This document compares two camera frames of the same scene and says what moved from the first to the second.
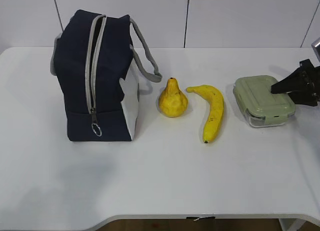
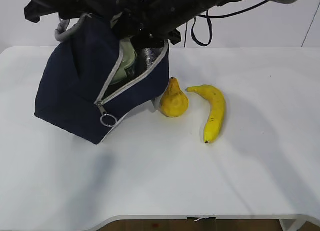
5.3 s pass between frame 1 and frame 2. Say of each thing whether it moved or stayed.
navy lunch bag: moved
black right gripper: moved
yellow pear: stayed
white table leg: stayed
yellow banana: stayed
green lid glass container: moved
